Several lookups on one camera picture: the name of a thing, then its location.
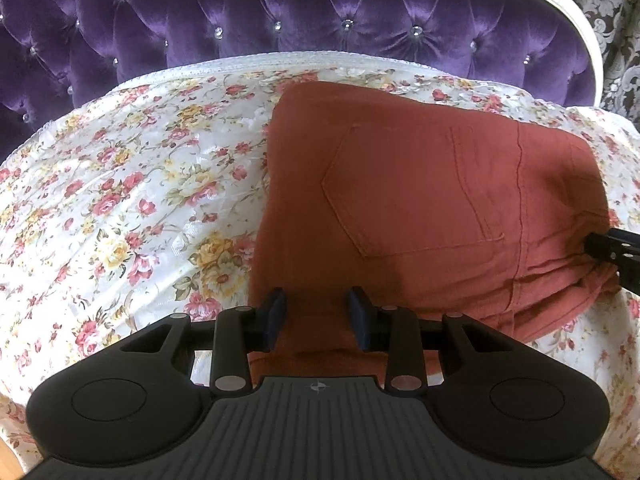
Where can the purple tufted headboard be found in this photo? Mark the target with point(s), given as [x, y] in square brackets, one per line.
[300, 15]

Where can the rust red pants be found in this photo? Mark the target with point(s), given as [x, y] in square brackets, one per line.
[415, 190]

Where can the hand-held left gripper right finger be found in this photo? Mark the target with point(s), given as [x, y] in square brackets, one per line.
[359, 319]

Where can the grey damask curtain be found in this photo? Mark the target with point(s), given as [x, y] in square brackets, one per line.
[612, 15]

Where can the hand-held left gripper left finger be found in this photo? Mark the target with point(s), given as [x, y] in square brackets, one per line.
[276, 317]

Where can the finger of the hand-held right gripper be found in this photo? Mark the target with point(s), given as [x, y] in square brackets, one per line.
[617, 255]

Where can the floral bed sheet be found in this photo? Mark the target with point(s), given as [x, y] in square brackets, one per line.
[135, 195]

